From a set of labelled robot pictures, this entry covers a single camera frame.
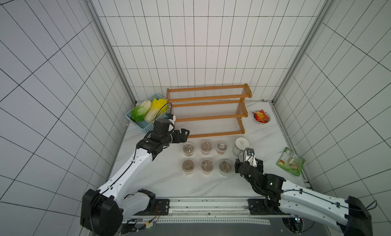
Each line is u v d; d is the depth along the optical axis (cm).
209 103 100
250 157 67
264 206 64
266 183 58
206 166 81
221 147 88
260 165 71
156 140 59
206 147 88
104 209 37
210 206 74
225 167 81
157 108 107
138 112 100
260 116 103
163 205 73
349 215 43
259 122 101
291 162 88
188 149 87
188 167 81
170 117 70
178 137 70
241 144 85
